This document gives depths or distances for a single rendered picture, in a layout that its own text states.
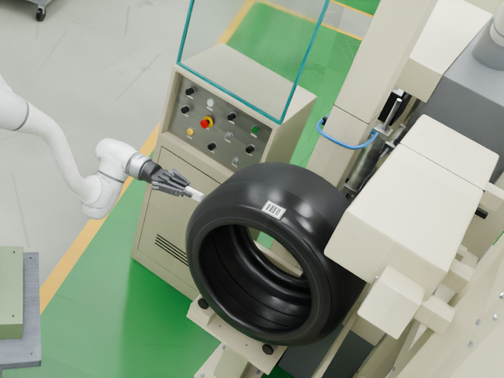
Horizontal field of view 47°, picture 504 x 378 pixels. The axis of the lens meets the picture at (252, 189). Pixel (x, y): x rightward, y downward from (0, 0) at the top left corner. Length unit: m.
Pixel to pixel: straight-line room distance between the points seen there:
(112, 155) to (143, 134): 2.20
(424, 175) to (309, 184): 0.42
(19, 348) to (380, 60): 1.55
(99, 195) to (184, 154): 0.79
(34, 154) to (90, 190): 1.95
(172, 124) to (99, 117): 1.64
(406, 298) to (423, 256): 0.10
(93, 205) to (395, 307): 1.20
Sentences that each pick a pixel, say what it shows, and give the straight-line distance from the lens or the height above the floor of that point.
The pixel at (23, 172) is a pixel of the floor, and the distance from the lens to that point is 3.84.
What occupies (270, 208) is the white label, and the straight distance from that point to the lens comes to 1.68.
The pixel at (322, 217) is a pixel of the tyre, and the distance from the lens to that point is 1.72.
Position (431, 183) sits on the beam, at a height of 1.78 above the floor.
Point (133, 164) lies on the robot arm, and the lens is 2.05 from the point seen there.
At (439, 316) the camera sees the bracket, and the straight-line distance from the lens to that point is 1.34.
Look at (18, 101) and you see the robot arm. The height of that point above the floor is 1.54.
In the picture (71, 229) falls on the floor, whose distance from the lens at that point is 3.50.
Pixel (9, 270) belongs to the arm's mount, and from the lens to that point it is 2.33.
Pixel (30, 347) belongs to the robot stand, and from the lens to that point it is 2.25.
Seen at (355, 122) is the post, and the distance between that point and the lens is 1.89.
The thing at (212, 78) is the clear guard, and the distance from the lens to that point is 2.53.
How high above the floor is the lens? 2.55
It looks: 39 degrees down
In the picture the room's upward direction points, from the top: 21 degrees clockwise
